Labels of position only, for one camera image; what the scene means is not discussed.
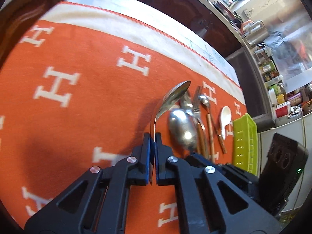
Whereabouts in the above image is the steel tablespoon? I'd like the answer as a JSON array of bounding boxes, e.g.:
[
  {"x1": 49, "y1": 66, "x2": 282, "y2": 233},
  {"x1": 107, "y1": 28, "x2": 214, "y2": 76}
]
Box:
[{"x1": 169, "y1": 109, "x2": 197, "y2": 152}]

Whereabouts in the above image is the white ceramic spoon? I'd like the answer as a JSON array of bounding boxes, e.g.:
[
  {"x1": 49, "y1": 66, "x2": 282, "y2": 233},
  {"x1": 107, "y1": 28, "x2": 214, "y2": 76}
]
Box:
[{"x1": 219, "y1": 106, "x2": 232, "y2": 140}]

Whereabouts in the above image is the small steel spoon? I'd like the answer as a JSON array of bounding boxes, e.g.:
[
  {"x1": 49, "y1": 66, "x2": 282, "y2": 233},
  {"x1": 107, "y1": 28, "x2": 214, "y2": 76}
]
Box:
[{"x1": 179, "y1": 91, "x2": 201, "y2": 154}]

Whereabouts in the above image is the small wooden-handled spoon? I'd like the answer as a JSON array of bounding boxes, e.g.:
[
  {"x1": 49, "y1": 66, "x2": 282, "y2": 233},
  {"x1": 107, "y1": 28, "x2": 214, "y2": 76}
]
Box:
[{"x1": 199, "y1": 95, "x2": 227, "y2": 163}]

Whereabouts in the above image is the steel fork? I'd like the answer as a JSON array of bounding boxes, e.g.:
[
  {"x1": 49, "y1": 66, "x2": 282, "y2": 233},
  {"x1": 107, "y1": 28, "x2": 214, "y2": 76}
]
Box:
[{"x1": 192, "y1": 86, "x2": 209, "y2": 159}]

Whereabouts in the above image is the large long-handled steel spoon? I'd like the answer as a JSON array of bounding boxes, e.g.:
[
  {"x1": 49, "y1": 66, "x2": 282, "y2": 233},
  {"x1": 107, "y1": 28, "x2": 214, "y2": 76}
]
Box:
[{"x1": 149, "y1": 80, "x2": 191, "y2": 184}]

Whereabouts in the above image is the green plastic utensil tray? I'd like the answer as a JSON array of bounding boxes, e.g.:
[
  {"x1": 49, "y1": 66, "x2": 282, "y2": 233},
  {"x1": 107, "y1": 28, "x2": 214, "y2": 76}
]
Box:
[{"x1": 233, "y1": 113, "x2": 258, "y2": 175}]

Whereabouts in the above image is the grey refrigerator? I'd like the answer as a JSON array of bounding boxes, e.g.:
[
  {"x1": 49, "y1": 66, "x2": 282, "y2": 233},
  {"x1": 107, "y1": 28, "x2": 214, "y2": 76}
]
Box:
[{"x1": 259, "y1": 116, "x2": 311, "y2": 214}]

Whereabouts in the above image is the red and white canister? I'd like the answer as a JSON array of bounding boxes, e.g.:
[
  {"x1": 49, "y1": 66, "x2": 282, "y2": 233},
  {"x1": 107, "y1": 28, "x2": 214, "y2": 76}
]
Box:
[{"x1": 273, "y1": 101, "x2": 291, "y2": 118}]

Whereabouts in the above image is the orange H-pattern blanket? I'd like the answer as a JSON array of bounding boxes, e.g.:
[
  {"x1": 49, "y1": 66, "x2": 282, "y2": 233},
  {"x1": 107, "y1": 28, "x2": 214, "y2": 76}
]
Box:
[{"x1": 1, "y1": 2, "x2": 246, "y2": 226}]

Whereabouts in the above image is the steel electric kettle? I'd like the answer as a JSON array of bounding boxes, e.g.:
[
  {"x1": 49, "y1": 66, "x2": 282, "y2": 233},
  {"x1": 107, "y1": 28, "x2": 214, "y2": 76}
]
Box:
[{"x1": 242, "y1": 21, "x2": 269, "y2": 49}]

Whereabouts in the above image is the black camera mount box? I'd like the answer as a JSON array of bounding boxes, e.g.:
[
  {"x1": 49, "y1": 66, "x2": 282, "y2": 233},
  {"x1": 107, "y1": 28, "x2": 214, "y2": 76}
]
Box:
[{"x1": 258, "y1": 133, "x2": 309, "y2": 217}]

